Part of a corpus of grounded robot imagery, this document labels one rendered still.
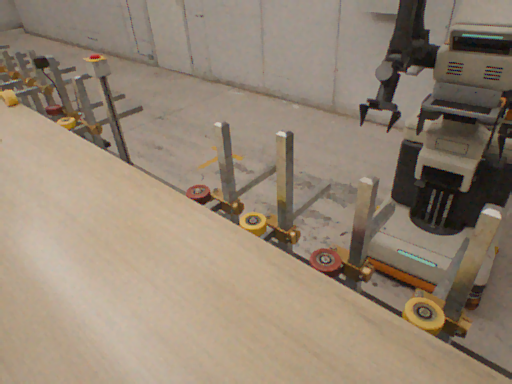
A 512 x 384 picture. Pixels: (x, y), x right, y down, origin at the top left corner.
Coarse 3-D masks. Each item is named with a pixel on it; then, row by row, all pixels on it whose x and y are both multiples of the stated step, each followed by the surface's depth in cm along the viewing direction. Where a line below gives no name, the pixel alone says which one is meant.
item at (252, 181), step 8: (264, 168) 145; (272, 168) 145; (256, 176) 141; (264, 176) 143; (240, 184) 136; (248, 184) 137; (256, 184) 141; (240, 192) 135; (216, 200) 129; (208, 208) 125; (216, 208) 127
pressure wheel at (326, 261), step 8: (312, 256) 92; (320, 256) 92; (328, 256) 92; (336, 256) 91; (312, 264) 90; (320, 264) 89; (328, 264) 90; (336, 264) 89; (328, 272) 88; (336, 272) 89
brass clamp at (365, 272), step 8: (328, 248) 103; (344, 248) 103; (344, 256) 100; (344, 264) 99; (368, 264) 98; (344, 272) 100; (352, 272) 98; (360, 272) 96; (368, 272) 96; (360, 280) 96; (368, 280) 98
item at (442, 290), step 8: (464, 240) 106; (464, 248) 103; (456, 256) 101; (456, 264) 98; (448, 272) 96; (456, 272) 96; (440, 280) 94; (448, 280) 94; (440, 288) 92; (448, 288) 92; (440, 296) 90
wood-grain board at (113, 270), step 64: (0, 128) 172; (64, 128) 169; (0, 192) 125; (64, 192) 123; (128, 192) 121; (0, 256) 98; (64, 256) 97; (128, 256) 96; (192, 256) 95; (256, 256) 94; (0, 320) 81; (64, 320) 80; (128, 320) 79; (192, 320) 79; (256, 320) 78; (320, 320) 77; (384, 320) 76
